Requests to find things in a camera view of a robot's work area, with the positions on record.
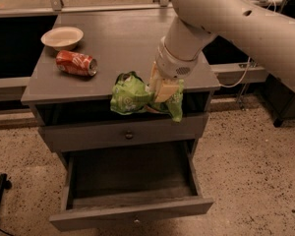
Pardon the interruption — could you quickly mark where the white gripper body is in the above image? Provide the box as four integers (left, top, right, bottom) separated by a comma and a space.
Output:
155, 37, 198, 80

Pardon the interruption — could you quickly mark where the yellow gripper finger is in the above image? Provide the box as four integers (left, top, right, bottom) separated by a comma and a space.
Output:
148, 63, 160, 89
154, 79, 179, 102

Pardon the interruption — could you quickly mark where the green rice chip bag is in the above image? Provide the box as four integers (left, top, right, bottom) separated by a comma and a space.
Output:
110, 71, 184, 122

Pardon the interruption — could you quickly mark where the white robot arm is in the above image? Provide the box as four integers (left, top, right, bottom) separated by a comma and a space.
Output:
149, 0, 295, 102

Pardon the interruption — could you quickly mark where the round drawer knob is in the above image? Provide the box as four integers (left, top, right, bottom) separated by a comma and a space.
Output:
125, 131, 134, 140

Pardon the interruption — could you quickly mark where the grey wooden drawer cabinet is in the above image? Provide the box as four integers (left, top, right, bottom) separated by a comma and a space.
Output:
21, 8, 221, 155

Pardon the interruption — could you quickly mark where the closed grey top drawer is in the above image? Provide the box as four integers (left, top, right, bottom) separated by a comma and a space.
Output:
39, 113, 208, 152

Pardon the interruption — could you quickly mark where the open grey drawer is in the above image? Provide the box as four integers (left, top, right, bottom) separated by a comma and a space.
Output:
49, 140, 213, 231

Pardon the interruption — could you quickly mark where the red soda can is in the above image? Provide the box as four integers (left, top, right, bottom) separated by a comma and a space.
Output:
56, 50, 97, 77

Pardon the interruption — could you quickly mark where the white bowl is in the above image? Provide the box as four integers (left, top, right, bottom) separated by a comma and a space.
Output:
40, 27, 84, 51

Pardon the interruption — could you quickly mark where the dark cabinet at right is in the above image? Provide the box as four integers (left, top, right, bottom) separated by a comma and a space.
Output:
259, 72, 295, 128

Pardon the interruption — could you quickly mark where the white cable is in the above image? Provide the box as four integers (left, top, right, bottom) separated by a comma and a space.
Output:
217, 56, 252, 89

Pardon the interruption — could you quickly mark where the metal railing frame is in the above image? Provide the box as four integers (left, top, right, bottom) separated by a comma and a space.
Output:
0, 0, 295, 19

